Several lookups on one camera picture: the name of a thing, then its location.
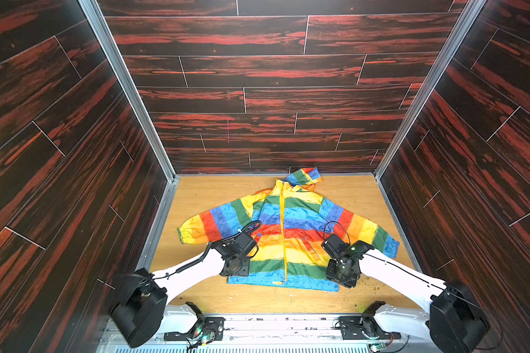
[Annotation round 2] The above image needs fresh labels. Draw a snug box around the rainbow striped zip jacket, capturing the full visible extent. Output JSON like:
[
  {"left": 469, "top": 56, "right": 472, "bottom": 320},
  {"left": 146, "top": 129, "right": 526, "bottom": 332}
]
[{"left": 178, "top": 168, "right": 400, "bottom": 292}]

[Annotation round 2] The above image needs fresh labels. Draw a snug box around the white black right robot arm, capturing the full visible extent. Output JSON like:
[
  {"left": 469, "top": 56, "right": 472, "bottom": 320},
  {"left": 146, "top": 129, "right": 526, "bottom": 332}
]
[{"left": 321, "top": 221, "right": 490, "bottom": 352}]

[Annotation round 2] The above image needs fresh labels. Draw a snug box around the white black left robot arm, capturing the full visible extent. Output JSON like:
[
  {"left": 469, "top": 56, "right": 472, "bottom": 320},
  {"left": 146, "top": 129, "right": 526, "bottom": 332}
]
[{"left": 109, "top": 221, "right": 262, "bottom": 349}]

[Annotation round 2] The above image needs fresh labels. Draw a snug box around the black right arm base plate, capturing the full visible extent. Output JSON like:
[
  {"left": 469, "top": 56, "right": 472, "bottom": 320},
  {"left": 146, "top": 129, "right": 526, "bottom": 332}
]
[{"left": 334, "top": 316, "right": 401, "bottom": 341}]

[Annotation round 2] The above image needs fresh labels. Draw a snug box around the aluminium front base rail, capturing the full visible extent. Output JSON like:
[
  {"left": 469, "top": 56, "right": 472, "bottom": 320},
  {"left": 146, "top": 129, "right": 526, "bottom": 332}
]
[{"left": 94, "top": 312, "right": 443, "bottom": 353}]

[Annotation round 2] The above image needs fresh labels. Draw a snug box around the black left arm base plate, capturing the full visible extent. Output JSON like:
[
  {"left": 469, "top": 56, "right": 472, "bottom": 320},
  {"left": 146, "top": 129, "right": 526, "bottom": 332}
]
[{"left": 163, "top": 316, "right": 225, "bottom": 345}]

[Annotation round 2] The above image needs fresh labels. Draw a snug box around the aluminium frame rail right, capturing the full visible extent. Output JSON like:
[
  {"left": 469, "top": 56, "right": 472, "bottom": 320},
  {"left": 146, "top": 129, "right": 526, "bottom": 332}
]
[{"left": 375, "top": 179, "right": 422, "bottom": 271}]

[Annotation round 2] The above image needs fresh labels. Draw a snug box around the aluminium frame rail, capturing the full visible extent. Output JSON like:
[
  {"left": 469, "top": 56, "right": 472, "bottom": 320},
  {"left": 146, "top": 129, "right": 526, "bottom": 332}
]
[
  {"left": 135, "top": 176, "right": 180, "bottom": 270},
  {"left": 375, "top": 179, "right": 422, "bottom": 271}
]

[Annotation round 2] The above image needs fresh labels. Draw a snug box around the aluminium frame rail left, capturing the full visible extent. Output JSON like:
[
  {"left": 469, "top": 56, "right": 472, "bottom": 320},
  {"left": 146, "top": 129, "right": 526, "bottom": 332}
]
[{"left": 135, "top": 176, "right": 180, "bottom": 270}]

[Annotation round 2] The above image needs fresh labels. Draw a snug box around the aluminium frame post right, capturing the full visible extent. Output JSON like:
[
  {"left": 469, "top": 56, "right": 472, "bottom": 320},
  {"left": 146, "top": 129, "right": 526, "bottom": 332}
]
[{"left": 374, "top": 0, "right": 486, "bottom": 183}]

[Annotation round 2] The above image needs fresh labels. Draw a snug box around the aluminium frame post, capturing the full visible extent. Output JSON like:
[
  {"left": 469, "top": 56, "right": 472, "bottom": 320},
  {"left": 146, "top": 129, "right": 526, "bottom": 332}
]
[
  {"left": 77, "top": 0, "right": 176, "bottom": 182},
  {"left": 374, "top": 0, "right": 486, "bottom": 183}
]

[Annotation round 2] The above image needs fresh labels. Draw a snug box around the aluminium frame post left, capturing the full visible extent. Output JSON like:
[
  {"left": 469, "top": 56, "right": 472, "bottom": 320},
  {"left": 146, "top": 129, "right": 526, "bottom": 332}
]
[{"left": 77, "top": 0, "right": 176, "bottom": 182}]

